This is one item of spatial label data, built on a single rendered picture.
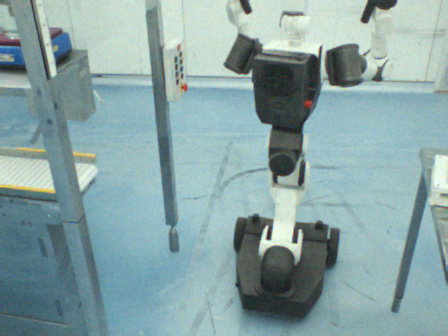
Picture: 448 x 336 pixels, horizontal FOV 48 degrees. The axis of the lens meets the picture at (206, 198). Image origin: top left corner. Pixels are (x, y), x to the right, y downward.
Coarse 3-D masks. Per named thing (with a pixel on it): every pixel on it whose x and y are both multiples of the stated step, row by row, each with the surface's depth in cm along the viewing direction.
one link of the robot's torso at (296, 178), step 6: (306, 138) 220; (306, 144) 219; (306, 150) 221; (300, 156) 234; (300, 162) 251; (300, 168) 250; (294, 174) 249; (300, 174) 250; (276, 180) 255; (282, 180) 254; (288, 180) 253; (294, 180) 252; (300, 180) 251
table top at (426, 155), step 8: (424, 152) 206; (432, 152) 205; (440, 152) 205; (424, 160) 200; (432, 160) 200; (424, 168) 197; (432, 168) 195; (424, 176) 195; (432, 208) 175; (440, 208) 172; (440, 216) 168; (440, 224) 165; (440, 232) 161; (440, 240) 159; (440, 248) 158; (440, 256) 156
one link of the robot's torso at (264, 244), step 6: (264, 234) 256; (300, 234) 255; (264, 240) 251; (270, 240) 251; (276, 240) 250; (282, 240) 249; (300, 240) 253; (264, 246) 249; (288, 246) 247; (294, 246) 247; (300, 246) 249; (294, 252) 246; (300, 252) 254; (294, 264) 252
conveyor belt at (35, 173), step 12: (0, 156) 207; (0, 168) 198; (12, 168) 198; (24, 168) 197; (36, 168) 197; (48, 168) 197; (84, 168) 196; (96, 168) 199; (0, 180) 190; (12, 180) 190; (24, 180) 190; (36, 180) 189; (48, 180) 189; (84, 180) 190
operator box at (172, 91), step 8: (176, 40) 244; (168, 48) 233; (176, 48) 236; (168, 56) 234; (184, 56) 250; (168, 64) 236; (184, 64) 251; (168, 72) 239; (184, 72) 253; (168, 80) 241; (184, 80) 254; (168, 88) 243; (176, 88) 243; (168, 96) 245; (176, 96) 244
